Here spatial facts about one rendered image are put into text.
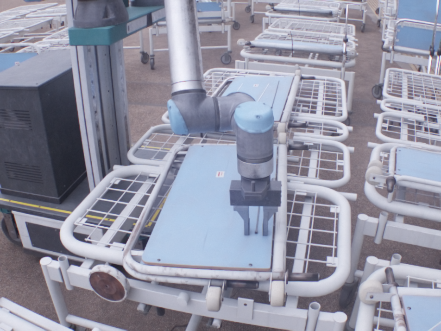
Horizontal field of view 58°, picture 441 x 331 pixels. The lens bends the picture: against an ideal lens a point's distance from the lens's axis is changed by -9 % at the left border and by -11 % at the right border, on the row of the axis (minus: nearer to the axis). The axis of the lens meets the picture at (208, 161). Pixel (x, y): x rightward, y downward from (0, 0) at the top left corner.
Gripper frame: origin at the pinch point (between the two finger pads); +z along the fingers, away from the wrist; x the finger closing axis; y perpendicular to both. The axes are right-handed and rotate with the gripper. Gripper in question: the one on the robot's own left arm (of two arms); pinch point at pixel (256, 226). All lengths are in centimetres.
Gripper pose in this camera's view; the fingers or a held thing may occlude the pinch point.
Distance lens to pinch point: 118.6
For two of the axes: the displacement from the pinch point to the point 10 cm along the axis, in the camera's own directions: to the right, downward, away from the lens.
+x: -9.9, -0.1, 1.7
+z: 0.7, 8.8, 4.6
